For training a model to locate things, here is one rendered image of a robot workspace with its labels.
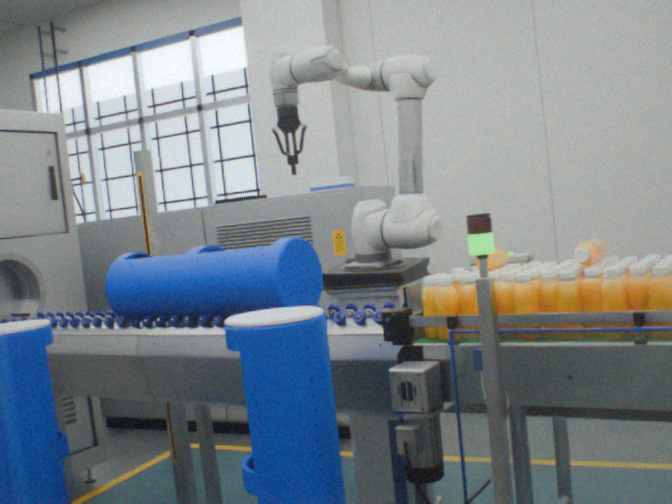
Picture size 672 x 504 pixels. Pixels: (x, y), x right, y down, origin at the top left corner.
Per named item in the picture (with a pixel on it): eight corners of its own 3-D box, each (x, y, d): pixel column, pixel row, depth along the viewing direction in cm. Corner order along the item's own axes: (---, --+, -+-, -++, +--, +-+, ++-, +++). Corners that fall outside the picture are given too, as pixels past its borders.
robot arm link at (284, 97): (273, 94, 254) (275, 110, 255) (270, 90, 245) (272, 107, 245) (299, 91, 254) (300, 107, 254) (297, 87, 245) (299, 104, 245)
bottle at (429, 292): (421, 339, 215) (416, 284, 214) (431, 334, 221) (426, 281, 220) (442, 339, 211) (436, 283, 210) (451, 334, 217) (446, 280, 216)
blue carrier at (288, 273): (161, 311, 313) (149, 247, 309) (328, 307, 267) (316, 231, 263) (111, 329, 289) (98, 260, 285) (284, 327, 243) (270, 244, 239)
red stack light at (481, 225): (472, 233, 183) (471, 218, 183) (496, 231, 180) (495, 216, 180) (463, 235, 178) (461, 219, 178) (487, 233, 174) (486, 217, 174)
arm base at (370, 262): (358, 261, 315) (357, 249, 314) (403, 262, 303) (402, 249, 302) (335, 269, 300) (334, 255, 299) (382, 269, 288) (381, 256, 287)
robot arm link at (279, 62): (263, 92, 248) (291, 85, 240) (258, 47, 247) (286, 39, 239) (284, 93, 257) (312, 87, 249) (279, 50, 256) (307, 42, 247)
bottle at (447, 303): (440, 342, 207) (434, 285, 206) (437, 338, 213) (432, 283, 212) (463, 339, 206) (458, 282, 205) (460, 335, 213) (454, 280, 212)
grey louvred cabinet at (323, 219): (150, 408, 542) (126, 219, 533) (418, 415, 449) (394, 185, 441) (99, 429, 493) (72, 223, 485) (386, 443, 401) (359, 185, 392)
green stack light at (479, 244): (474, 253, 183) (472, 234, 183) (498, 251, 180) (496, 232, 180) (465, 255, 178) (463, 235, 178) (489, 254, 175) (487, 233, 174)
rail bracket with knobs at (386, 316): (397, 340, 218) (394, 306, 218) (419, 340, 214) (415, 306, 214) (382, 347, 210) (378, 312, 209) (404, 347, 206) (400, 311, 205)
